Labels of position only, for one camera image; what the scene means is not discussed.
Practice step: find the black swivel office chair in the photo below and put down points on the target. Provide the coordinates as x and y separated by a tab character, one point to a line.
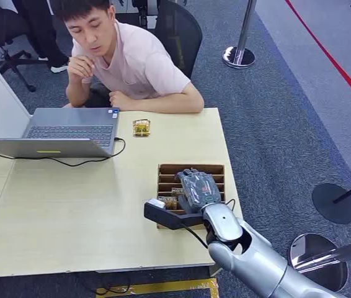
1	33

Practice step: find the black stanchion base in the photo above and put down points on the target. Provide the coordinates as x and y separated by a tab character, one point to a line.
334	203

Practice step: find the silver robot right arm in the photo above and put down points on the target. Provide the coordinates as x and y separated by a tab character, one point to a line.
256	263

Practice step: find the yellow card packet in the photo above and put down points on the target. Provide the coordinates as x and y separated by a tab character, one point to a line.
141	128

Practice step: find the brown wooden card holder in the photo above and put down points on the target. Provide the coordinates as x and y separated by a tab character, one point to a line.
167	181

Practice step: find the grey laptop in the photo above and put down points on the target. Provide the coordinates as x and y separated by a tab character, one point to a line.
70	133

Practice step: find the yellow floor tape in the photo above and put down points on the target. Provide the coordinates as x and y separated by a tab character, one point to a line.
169	286

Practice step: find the person's right hand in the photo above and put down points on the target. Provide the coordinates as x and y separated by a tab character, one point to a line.
80	68

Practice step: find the chrome stanchion post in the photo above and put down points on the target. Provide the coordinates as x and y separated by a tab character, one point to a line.
240	49

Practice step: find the brown printed card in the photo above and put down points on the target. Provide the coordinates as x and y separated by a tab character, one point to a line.
176	191
167	202

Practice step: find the person's left hand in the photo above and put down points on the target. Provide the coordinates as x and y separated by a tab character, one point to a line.
120	100

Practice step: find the chrome stanchion base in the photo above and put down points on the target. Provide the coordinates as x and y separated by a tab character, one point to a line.
318	259

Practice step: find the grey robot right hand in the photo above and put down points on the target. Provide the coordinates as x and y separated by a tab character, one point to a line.
199	189

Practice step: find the black mesh office chair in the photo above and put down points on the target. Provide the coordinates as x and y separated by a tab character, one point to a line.
178	33

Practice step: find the standing person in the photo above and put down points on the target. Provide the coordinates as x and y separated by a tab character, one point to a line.
39	28

